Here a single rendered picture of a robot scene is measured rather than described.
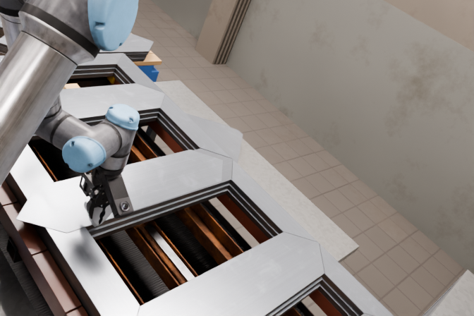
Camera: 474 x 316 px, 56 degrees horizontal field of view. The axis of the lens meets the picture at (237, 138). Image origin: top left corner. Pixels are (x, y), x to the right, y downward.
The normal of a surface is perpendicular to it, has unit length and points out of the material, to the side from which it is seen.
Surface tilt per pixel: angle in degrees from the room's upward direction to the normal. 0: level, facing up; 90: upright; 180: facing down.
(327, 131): 90
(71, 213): 0
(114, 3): 84
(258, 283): 0
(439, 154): 90
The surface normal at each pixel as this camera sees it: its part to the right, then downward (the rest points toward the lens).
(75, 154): -0.34, 0.39
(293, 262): 0.37, -0.78
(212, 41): -0.69, 0.14
